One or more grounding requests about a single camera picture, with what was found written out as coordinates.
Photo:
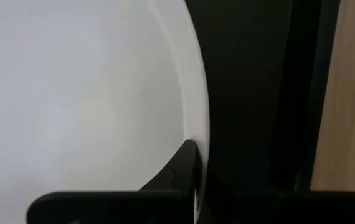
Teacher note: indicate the white round plate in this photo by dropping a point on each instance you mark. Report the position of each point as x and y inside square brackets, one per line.
[71, 93]

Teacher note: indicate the black plastic tray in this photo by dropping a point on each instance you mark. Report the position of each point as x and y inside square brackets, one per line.
[243, 77]

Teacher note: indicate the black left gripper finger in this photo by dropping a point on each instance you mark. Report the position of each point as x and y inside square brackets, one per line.
[180, 174]

